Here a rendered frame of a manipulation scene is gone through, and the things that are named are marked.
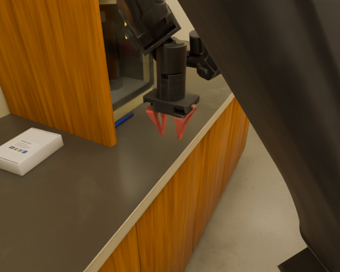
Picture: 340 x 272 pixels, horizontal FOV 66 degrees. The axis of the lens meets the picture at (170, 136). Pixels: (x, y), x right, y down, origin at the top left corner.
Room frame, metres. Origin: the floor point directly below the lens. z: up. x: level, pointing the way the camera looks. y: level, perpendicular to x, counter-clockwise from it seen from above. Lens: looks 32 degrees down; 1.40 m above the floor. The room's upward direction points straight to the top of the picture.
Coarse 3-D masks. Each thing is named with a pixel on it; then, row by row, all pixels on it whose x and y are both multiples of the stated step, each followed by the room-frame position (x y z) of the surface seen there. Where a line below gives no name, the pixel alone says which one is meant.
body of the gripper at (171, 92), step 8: (184, 72) 0.48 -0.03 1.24; (160, 80) 0.47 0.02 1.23; (168, 80) 0.47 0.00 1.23; (176, 80) 0.47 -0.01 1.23; (184, 80) 0.48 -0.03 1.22; (160, 88) 0.48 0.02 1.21; (168, 88) 0.47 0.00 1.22; (176, 88) 0.47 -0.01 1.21; (184, 88) 0.48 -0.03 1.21; (144, 96) 0.49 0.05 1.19; (152, 96) 0.49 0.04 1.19; (160, 96) 0.48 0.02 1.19; (168, 96) 0.47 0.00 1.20; (176, 96) 0.47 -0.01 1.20; (184, 96) 0.48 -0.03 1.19; (192, 96) 0.49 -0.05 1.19; (168, 104) 0.46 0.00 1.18; (176, 104) 0.45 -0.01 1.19; (184, 104) 0.45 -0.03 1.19; (192, 104) 0.46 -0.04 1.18
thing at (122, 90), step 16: (112, 0) 0.86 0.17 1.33; (112, 16) 0.85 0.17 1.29; (112, 32) 0.84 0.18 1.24; (112, 48) 0.84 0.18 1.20; (128, 48) 0.91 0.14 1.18; (112, 64) 0.83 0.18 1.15; (128, 64) 0.90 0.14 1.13; (144, 64) 0.99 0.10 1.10; (112, 80) 0.82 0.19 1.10; (128, 80) 0.90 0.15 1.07; (144, 80) 0.98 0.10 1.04; (112, 96) 0.81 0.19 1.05; (128, 96) 0.89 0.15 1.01
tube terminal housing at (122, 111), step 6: (150, 90) 1.04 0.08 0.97; (138, 96) 0.96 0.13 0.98; (132, 102) 0.93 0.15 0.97; (138, 102) 0.96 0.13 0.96; (120, 108) 0.86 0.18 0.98; (126, 108) 0.89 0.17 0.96; (132, 108) 0.92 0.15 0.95; (114, 114) 0.83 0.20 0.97; (120, 114) 0.86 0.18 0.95; (114, 120) 0.82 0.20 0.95
